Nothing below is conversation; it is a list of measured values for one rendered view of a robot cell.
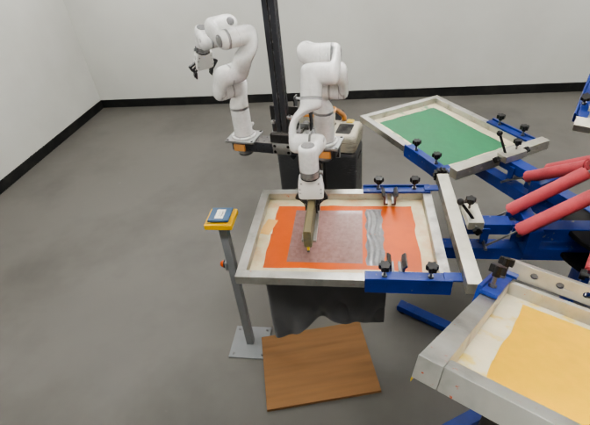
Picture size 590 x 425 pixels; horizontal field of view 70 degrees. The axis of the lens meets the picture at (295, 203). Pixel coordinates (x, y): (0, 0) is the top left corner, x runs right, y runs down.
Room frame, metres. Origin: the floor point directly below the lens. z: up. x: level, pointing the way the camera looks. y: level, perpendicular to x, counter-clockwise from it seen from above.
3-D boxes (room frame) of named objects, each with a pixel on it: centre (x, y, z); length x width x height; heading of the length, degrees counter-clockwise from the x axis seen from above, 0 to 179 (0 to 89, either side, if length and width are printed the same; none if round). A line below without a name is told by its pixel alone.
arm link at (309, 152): (1.41, -0.09, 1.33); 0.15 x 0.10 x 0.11; 167
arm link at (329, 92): (1.85, -0.19, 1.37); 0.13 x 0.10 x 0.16; 77
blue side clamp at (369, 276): (1.03, -0.37, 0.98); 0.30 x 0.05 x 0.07; 79
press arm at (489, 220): (1.25, -0.74, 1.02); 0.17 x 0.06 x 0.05; 79
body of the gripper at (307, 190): (1.37, -0.07, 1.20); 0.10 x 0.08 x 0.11; 79
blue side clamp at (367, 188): (1.58, -0.47, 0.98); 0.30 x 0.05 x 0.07; 79
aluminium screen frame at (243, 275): (1.35, -0.18, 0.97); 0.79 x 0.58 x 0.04; 79
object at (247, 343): (1.57, 0.35, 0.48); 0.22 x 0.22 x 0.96; 79
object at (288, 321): (1.16, -0.09, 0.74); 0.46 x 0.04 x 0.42; 79
